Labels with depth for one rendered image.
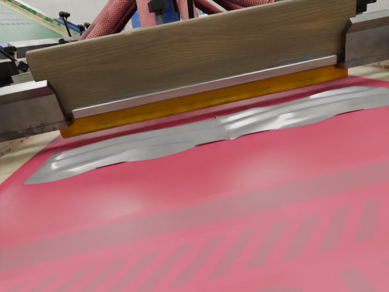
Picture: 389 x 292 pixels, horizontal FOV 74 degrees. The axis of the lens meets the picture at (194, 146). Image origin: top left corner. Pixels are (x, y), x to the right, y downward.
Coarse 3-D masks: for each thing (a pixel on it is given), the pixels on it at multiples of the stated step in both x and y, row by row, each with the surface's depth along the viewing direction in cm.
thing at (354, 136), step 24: (264, 96) 34; (288, 96) 31; (336, 120) 22; (360, 120) 21; (384, 120) 20; (240, 144) 21; (264, 144) 20; (288, 144) 19; (312, 144) 19; (336, 144) 18; (360, 144) 17; (384, 144) 17; (264, 168) 17; (288, 168) 16; (312, 168) 16
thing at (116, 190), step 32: (128, 128) 32; (160, 128) 29; (32, 160) 27; (160, 160) 21; (192, 160) 20; (224, 160) 19; (0, 192) 21; (32, 192) 20; (64, 192) 19; (96, 192) 18; (128, 192) 17; (160, 192) 16; (192, 192) 16; (0, 224) 16; (32, 224) 16; (64, 224) 15
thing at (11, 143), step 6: (366, 66) 39; (372, 66) 38; (378, 66) 36; (384, 66) 35; (18, 138) 34; (24, 138) 36; (0, 144) 31; (6, 144) 32; (12, 144) 33; (18, 144) 34; (0, 150) 31; (6, 150) 32; (0, 156) 30
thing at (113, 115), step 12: (300, 72) 31; (312, 72) 31; (324, 72) 31; (252, 84) 31; (264, 84) 31; (276, 84) 31; (192, 96) 31; (204, 96) 31; (216, 96) 31; (132, 108) 30; (144, 108) 30; (156, 108) 31; (72, 120) 30; (84, 120) 30; (96, 120) 30; (108, 120) 30
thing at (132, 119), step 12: (336, 72) 32; (288, 84) 31; (300, 84) 32; (312, 84) 32; (228, 96) 31; (240, 96) 31; (252, 96) 31; (168, 108) 31; (180, 108) 31; (192, 108) 31; (120, 120) 31; (132, 120) 31; (144, 120) 31; (60, 132) 30; (72, 132) 30; (84, 132) 31
